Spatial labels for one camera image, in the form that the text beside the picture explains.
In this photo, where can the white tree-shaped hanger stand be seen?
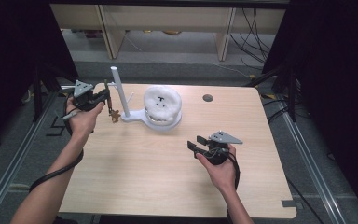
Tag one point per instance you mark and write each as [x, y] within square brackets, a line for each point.
[119, 90]

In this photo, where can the grey tape strip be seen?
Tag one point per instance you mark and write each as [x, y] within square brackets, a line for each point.
[292, 203]

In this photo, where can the round grey table grommet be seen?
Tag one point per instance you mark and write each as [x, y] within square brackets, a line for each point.
[208, 98]

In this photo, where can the person's left hand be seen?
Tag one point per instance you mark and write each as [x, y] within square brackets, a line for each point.
[84, 121]

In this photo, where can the black curtain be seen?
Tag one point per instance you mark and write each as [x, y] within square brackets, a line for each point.
[15, 62]
[338, 77]

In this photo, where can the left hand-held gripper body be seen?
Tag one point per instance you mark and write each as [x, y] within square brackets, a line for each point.
[85, 96]

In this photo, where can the light wooden desk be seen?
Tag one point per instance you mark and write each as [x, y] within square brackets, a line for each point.
[167, 18]

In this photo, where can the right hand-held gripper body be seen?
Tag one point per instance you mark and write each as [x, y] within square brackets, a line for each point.
[219, 149]

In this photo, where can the black metal stand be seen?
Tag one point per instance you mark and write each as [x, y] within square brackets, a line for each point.
[291, 93]
[38, 93]

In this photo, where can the person's right hand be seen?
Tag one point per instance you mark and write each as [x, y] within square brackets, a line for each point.
[222, 174]

